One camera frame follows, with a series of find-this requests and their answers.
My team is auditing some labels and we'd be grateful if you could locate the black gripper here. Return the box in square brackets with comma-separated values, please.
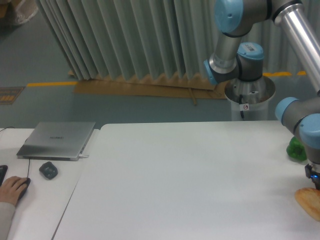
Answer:
[304, 164, 320, 190]

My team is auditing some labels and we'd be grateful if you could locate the orange bread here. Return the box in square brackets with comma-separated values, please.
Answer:
[294, 187, 320, 222]

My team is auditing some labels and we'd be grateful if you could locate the black computer mouse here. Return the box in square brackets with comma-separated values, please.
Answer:
[17, 177, 31, 202]

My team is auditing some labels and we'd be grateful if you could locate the beige sleeved forearm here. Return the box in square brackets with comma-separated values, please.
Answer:
[0, 202, 16, 240]

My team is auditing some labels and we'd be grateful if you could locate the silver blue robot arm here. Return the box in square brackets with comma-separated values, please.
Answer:
[203, 0, 320, 187]

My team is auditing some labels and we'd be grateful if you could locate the person's bare hand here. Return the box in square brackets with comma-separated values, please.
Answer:
[0, 176, 27, 207]

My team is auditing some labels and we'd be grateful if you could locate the green bell pepper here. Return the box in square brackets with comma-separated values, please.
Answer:
[286, 137, 307, 162]

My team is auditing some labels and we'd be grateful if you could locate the brown cardboard sheet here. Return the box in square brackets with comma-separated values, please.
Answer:
[73, 73, 227, 105]

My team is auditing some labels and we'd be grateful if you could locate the grey green curtain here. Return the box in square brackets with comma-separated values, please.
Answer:
[36, 0, 320, 81]

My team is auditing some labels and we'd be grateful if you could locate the white usb plug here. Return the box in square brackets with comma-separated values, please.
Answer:
[79, 154, 89, 159]

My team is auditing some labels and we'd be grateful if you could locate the silver closed laptop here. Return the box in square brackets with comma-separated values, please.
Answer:
[16, 121, 96, 161]

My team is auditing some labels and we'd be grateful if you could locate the dark grey small puck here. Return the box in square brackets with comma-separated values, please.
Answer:
[39, 161, 59, 180]

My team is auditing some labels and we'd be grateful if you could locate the black keyboard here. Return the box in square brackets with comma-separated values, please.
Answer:
[0, 165, 8, 186]

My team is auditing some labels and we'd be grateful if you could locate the clear plastic bag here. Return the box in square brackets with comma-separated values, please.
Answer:
[11, 0, 38, 26]

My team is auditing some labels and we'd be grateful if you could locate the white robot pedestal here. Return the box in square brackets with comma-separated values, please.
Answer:
[224, 76, 276, 121]

